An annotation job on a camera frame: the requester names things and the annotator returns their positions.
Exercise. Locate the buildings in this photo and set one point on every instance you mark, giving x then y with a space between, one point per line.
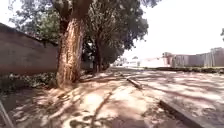
213 58

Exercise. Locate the red brick path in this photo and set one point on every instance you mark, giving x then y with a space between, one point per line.
120 100

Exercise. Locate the long brown boundary wall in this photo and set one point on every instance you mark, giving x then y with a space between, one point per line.
26 53

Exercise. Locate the reddish paved road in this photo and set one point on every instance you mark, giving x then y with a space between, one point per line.
186 86

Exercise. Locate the low green hedge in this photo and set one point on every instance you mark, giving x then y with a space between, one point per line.
30 80

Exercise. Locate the concrete kerb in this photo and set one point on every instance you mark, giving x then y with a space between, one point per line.
176 111

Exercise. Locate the row of trees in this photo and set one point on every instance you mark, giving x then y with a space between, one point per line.
110 33

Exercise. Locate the large thick-trunked tree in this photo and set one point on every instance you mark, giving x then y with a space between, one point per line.
70 50

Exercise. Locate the low hedge strip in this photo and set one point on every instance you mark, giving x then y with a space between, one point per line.
200 70

